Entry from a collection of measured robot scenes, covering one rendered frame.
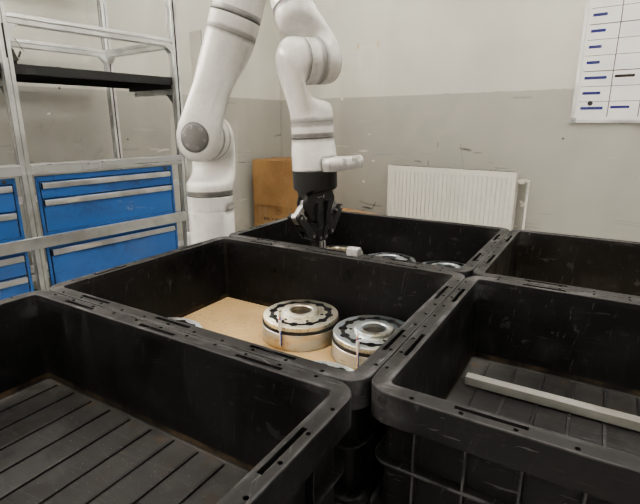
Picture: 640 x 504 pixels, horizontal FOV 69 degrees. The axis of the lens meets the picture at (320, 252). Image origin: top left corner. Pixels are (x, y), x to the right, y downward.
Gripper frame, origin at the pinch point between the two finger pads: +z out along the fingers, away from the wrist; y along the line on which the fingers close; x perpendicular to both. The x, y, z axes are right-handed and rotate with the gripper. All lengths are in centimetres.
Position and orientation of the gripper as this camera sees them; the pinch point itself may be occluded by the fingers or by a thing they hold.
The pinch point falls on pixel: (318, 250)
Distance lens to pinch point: 82.6
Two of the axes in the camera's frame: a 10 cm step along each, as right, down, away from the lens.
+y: -6.1, 2.4, -7.6
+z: 0.5, 9.6, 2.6
